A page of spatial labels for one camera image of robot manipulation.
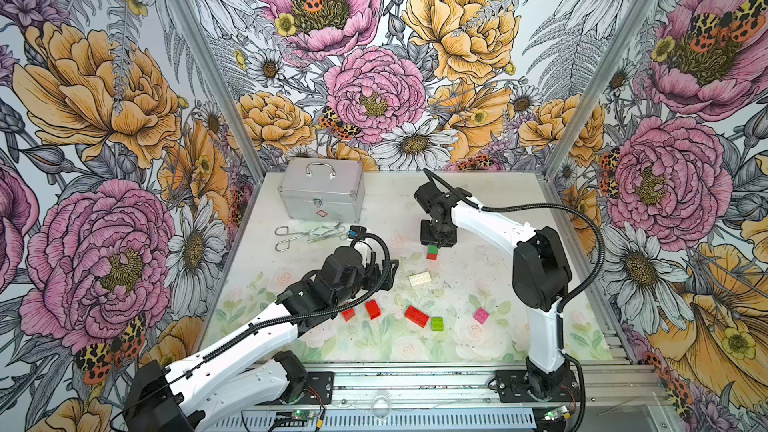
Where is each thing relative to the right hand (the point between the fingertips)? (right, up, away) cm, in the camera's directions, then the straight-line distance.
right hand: (432, 248), depth 92 cm
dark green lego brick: (0, -1, +4) cm, 5 cm away
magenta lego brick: (+13, -18, -6) cm, 23 cm away
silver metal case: (-34, +18, +4) cm, 39 cm away
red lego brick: (0, -3, +6) cm, 7 cm away
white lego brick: (-4, -9, 0) cm, 10 cm away
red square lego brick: (-18, -16, -6) cm, 25 cm away
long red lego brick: (-5, -18, -7) cm, 20 cm away
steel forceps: (-48, -1, +10) cm, 49 cm away
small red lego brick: (-24, -17, -8) cm, 31 cm away
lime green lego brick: (0, -19, -8) cm, 21 cm away
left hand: (-15, -3, -15) cm, 21 cm away
